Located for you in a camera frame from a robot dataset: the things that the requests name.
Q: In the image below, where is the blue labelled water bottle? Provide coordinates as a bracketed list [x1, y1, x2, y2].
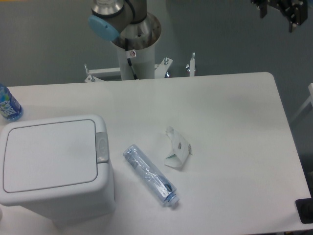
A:
[0, 84, 23, 121]

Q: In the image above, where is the white plastic trash can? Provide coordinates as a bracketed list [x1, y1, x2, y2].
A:
[0, 115, 116, 222]

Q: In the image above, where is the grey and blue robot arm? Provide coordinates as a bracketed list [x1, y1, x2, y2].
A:
[88, 0, 313, 50]

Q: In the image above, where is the crushed clear plastic bottle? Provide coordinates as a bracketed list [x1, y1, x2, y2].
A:
[123, 144, 179, 208]

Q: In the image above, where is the white frame at right edge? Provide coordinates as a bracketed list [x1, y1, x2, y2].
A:
[290, 83, 313, 128]

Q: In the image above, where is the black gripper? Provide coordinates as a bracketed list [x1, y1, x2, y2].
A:
[250, 0, 308, 33]

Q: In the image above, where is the crumpled white paper wrapper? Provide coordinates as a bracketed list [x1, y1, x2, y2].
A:
[164, 126, 193, 170]

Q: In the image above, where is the black cable on pedestal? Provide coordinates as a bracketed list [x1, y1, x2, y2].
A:
[124, 38, 137, 80]

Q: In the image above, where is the black device at table edge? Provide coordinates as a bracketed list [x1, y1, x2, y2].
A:
[295, 198, 313, 224]

